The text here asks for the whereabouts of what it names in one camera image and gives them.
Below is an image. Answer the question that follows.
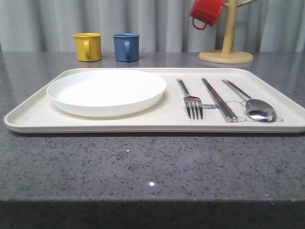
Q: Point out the blue enamel mug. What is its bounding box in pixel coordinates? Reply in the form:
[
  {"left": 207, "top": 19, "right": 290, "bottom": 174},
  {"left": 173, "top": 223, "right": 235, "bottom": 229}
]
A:
[{"left": 112, "top": 33, "right": 140, "bottom": 62}]

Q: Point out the wooden mug tree stand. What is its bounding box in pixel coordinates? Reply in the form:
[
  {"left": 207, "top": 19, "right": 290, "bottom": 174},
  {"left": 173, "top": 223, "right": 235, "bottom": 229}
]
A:
[{"left": 198, "top": 0, "right": 254, "bottom": 64}]

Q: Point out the silver metal fork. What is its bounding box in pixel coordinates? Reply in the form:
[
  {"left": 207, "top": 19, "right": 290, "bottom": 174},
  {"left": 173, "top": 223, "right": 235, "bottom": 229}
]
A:
[{"left": 176, "top": 78, "right": 203, "bottom": 120}]

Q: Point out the silver metal spoon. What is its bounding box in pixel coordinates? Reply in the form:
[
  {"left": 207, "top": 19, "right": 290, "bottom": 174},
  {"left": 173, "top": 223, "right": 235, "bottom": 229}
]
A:
[{"left": 222, "top": 79, "right": 277, "bottom": 123}]

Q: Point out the grey pleated curtain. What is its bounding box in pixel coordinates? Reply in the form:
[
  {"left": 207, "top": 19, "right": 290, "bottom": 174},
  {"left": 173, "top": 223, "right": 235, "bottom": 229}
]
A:
[{"left": 0, "top": 0, "right": 305, "bottom": 53}]

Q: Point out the white round plate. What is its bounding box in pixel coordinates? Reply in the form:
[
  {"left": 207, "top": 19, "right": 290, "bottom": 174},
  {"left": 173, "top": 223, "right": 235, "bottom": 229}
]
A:
[{"left": 46, "top": 69, "right": 166, "bottom": 117}]

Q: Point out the cream rabbit serving tray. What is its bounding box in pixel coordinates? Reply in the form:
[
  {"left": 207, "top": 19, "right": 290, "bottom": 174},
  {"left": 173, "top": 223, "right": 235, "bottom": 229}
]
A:
[{"left": 4, "top": 68, "right": 305, "bottom": 133}]

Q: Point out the red enamel mug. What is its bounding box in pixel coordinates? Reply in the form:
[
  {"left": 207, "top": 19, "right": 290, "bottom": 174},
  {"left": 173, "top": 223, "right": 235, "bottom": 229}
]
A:
[{"left": 190, "top": 0, "right": 225, "bottom": 31}]

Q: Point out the yellow enamel mug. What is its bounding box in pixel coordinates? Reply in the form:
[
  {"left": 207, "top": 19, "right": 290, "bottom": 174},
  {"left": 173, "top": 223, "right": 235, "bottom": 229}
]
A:
[{"left": 73, "top": 33, "right": 102, "bottom": 62}]

